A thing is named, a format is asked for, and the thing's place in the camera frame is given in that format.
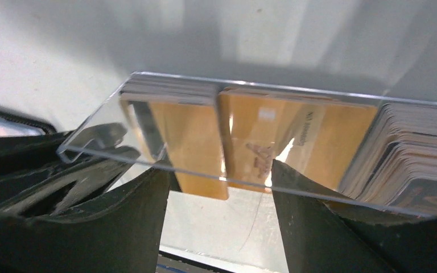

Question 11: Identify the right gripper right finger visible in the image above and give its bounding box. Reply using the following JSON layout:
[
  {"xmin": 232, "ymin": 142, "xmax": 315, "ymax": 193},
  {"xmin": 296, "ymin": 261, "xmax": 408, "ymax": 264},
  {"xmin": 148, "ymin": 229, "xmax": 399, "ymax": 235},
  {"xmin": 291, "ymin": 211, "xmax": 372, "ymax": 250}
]
[{"xmin": 271, "ymin": 160, "xmax": 437, "ymax": 272}]

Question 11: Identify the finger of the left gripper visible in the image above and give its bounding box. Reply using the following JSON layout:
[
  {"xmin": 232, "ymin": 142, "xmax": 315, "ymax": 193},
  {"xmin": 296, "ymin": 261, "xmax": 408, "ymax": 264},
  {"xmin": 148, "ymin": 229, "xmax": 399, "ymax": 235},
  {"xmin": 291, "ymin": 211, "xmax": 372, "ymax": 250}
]
[
  {"xmin": 0, "ymin": 122, "xmax": 126, "ymax": 176},
  {"xmin": 0, "ymin": 146, "xmax": 141, "ymax": 217}
]

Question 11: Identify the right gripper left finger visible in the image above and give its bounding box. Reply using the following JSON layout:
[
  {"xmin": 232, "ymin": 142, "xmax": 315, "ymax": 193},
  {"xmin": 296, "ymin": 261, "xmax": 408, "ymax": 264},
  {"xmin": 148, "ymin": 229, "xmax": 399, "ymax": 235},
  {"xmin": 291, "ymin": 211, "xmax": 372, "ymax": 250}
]
[{"xmin": 0, "ymin": 168, "xmax": 170, "ymax": 272}]

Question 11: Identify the black card holder wallet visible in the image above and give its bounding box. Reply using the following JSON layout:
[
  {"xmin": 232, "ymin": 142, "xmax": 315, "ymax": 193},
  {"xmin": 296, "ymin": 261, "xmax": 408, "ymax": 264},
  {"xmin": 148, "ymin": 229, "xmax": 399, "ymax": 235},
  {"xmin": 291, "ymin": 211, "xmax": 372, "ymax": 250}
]
[{"xmin": 0, "ymin": 106, "xmax": 57, "ymax": 137}]

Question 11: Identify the clear plastic card tray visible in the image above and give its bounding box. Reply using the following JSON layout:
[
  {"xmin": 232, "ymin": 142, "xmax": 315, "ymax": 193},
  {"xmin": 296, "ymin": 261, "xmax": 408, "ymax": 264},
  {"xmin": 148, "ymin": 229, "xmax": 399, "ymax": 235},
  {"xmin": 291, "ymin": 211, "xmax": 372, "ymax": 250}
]
[{"xmin": 58, "ymin": 72, "xmax": 437, "ymax": 217}]

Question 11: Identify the orange VIP card in tray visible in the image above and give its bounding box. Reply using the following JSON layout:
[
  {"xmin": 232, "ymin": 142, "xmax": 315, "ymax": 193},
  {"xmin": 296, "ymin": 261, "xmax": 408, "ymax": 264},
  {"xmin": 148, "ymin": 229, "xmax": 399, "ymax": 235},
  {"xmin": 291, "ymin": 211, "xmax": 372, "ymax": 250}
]
[{"xmin": 217, "ymin": 88, "xmax": 378, "ymax": 192}]

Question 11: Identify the black credit card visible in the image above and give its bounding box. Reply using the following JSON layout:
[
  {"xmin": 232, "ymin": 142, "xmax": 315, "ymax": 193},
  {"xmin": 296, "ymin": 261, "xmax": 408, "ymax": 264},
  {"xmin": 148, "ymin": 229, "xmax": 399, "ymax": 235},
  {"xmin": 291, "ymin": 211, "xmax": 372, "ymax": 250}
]
[{"xmin": 337, "ymin": 103, "xmax": 437, "ymax": 215}]

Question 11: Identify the orange credit card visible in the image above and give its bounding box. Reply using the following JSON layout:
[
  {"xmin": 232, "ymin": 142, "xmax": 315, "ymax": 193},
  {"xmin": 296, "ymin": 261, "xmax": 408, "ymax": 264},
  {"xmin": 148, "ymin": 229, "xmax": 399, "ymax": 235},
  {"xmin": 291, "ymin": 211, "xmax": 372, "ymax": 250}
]
[{"xmin": 119, "ymin": 73, "xmax": 229, "ymax": 200}]

